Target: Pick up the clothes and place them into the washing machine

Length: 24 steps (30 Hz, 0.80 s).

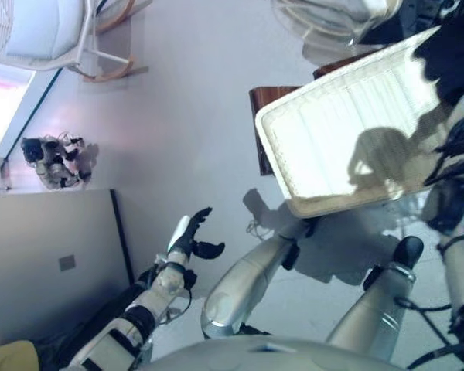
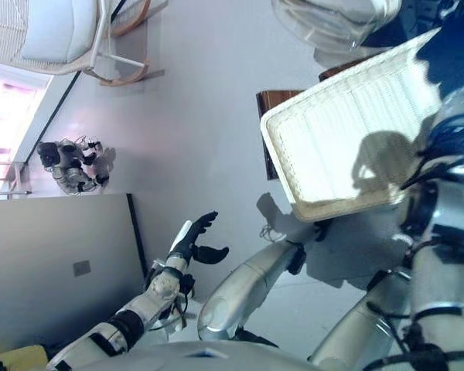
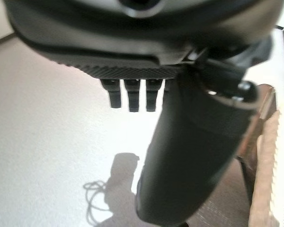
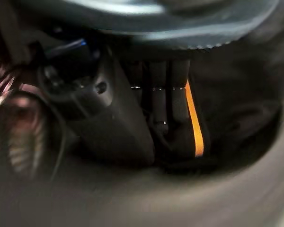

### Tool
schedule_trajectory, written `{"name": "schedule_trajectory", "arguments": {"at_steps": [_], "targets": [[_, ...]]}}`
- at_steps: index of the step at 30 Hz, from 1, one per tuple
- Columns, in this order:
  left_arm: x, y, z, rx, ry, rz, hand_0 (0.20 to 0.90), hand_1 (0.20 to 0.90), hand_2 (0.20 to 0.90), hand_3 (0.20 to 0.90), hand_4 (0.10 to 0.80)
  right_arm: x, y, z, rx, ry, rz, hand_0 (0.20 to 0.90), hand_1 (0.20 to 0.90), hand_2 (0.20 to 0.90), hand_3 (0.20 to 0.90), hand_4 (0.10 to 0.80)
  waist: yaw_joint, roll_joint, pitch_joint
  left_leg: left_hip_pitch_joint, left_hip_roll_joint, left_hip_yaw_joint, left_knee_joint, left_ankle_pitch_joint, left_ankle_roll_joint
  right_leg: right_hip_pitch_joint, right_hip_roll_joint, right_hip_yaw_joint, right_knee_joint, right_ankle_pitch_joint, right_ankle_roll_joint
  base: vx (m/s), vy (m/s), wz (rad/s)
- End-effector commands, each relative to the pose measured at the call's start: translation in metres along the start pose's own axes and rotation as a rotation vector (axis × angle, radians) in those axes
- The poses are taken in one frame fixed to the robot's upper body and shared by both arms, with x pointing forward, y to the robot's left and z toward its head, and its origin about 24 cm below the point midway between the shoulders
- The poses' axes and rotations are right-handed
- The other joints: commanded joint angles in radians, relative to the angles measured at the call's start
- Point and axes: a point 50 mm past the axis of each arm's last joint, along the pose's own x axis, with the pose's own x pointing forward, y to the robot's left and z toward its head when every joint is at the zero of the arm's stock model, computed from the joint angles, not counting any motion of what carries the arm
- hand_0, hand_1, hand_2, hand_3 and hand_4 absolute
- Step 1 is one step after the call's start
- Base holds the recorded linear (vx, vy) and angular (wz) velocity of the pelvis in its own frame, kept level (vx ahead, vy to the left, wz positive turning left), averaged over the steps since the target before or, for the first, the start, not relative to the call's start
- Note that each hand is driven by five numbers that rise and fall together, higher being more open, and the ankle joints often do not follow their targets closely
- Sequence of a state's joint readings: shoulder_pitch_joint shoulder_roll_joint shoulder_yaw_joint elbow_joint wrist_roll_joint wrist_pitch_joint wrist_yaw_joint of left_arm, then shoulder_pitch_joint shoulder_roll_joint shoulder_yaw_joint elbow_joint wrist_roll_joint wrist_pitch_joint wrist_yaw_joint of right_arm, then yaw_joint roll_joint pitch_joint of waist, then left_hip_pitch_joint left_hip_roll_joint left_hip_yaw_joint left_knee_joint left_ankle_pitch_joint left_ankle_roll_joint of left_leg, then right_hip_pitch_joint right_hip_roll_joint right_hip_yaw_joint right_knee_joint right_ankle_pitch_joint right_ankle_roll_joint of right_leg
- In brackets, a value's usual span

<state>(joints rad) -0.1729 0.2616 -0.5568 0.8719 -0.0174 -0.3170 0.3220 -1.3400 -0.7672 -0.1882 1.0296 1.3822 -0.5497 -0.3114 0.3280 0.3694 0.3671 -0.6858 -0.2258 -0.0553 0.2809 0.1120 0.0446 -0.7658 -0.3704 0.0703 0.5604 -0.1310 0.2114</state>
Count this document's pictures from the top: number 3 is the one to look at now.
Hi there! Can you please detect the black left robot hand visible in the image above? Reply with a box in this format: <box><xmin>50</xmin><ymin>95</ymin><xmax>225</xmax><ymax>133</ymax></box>
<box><xmin>2</xmin><ymin>0</ymin><xmax>284</xmax><ymax>227</ymax></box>

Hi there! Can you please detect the brown wooden stool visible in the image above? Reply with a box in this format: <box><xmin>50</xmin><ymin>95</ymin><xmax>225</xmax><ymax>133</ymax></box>
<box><xmin>184</xmin><ymin>82</ymin><xmax>278</xmax><ymax>227</ymax></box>

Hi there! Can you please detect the white slatted laundry basket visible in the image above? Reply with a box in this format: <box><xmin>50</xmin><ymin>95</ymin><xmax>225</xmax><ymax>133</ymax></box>
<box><xmin>248</xmin><ymin>94</ymin><xmax>284</xmax><ymax>227</ymax></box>

